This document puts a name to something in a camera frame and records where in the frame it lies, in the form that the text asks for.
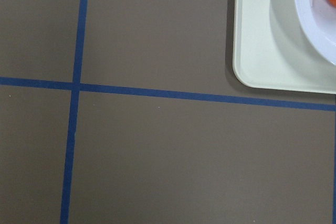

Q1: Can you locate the white round plate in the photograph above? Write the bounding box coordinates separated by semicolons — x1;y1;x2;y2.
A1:
295;0;335;65

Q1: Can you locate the cream bear tray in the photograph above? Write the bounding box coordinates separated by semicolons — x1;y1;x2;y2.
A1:
233;0;335;94

